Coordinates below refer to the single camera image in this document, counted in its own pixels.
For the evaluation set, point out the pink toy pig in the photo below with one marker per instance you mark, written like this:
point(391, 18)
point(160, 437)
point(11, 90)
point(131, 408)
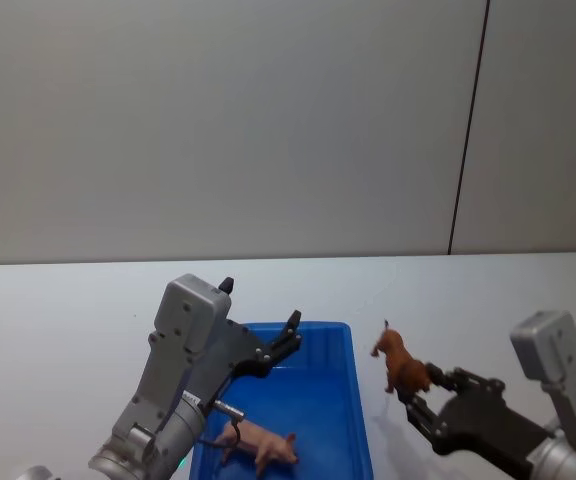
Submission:
point(263, 442)

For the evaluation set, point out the blue plastic bin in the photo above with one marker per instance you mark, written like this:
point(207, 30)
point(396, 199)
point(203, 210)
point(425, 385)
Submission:
point(318, 400)

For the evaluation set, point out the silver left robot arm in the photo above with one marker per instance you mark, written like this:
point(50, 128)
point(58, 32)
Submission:
point(178, 350)

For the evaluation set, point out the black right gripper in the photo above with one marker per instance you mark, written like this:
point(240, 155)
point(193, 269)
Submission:
point(488, 425)

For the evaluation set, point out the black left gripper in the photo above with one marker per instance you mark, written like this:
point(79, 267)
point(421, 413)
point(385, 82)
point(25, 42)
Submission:
point(235, 350)

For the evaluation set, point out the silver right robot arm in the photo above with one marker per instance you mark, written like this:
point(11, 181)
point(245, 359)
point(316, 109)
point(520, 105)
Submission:
point(563, 390)

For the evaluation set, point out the brown toy horse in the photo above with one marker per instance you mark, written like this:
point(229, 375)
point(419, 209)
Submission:
point(403, 365)

